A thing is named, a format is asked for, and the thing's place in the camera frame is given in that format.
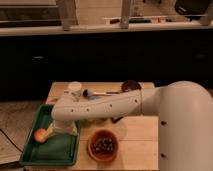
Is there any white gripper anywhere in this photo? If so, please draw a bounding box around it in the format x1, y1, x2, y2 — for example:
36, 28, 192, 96
41, 121, 78, 142

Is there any red yellow pepper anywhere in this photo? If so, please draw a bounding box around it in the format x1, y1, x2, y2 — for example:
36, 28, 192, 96
34, 128, 46, 143

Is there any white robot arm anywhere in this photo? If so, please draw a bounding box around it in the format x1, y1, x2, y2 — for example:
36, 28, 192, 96
44, 81, 213, 171

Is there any green plastic tray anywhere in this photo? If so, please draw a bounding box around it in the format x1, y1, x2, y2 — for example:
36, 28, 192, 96
19, 104, 80, 166

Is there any white cup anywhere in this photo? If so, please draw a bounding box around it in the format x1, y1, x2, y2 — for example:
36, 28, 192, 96
68, 81, 82, 95

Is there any terracotta bowl with dark berries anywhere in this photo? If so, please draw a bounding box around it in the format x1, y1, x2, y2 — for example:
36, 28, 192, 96
87, 129, 119, 163

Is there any dark brown bowl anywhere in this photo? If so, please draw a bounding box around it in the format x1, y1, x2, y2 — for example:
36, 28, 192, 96
121, 80, 141, 92

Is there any black cable on floor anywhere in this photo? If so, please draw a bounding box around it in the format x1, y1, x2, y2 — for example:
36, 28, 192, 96
0, 128, 24, 154

